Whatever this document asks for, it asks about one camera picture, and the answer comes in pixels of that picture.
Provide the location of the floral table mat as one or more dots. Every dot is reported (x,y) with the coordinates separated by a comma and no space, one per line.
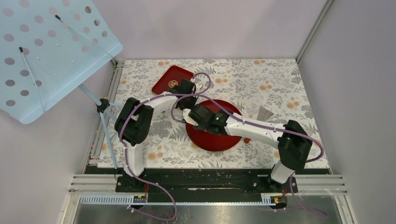
(248,84)

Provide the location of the rectangular red tray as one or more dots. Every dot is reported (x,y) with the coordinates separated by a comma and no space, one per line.
(172,77)

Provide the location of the metal scraper wooden handle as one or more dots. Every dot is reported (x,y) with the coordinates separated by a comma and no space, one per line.
(264,114)

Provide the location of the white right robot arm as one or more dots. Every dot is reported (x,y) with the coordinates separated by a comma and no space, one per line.
(289,139)

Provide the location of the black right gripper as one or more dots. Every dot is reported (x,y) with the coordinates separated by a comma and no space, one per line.
(200,127)

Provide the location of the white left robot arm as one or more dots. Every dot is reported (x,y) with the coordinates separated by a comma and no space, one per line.
(134,121)

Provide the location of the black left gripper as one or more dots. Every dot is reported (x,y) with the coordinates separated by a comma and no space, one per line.
(194,100)

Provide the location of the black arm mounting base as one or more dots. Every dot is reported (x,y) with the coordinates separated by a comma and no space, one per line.
(250,180)

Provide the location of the round red tray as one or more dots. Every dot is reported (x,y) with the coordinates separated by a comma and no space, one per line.
(211,142)

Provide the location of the light blue music stand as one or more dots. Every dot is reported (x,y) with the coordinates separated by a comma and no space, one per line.
(48,48)

